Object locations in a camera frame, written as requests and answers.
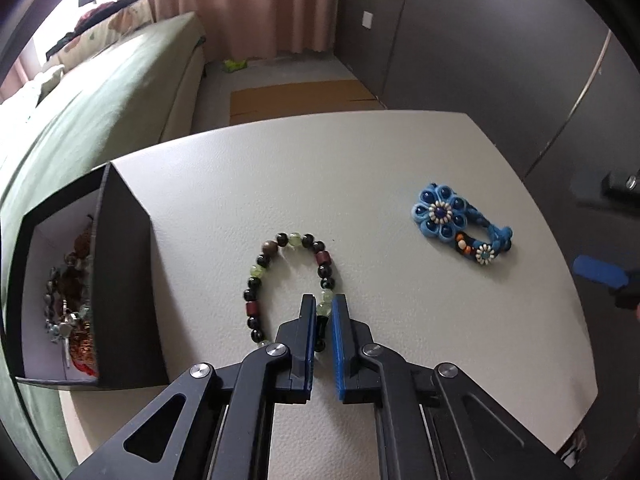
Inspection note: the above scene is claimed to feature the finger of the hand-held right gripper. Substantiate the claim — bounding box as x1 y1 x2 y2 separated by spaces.
575 170 640 207
574 255 640 311

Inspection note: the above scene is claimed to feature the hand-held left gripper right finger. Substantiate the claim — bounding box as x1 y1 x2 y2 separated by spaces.
330 294 576 480

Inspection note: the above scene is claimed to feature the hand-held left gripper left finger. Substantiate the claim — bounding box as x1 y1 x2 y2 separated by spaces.
65 294 318 480

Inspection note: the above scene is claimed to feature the black and green bead bracelet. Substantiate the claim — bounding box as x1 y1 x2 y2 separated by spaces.
242 231 336 352

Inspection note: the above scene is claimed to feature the blue braided flower bracelet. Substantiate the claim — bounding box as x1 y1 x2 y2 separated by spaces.
411 184 514 267

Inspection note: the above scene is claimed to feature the black jewelry box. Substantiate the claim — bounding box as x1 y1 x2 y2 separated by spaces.
0 162 168 391

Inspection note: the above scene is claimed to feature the jewellery heap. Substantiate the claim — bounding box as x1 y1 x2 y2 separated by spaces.
55 215 99 379

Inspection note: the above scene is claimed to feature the silver crystal bead bracelet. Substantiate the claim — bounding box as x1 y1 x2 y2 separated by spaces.
42 265 81 357

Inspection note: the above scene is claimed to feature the brown cardboard sheet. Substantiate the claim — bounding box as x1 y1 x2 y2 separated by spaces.
229 79 389 125

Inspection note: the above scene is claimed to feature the green sofa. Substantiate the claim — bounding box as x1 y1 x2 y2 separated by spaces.
0 10 208 471

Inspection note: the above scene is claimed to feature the pink curtain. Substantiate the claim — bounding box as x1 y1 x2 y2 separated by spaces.
144 0 346 60

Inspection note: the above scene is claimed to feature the pale green blanket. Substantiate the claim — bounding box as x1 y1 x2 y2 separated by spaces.
0 65 67 127

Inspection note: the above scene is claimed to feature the leaf print pillow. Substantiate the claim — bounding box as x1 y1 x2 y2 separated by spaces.
47 0 154 67

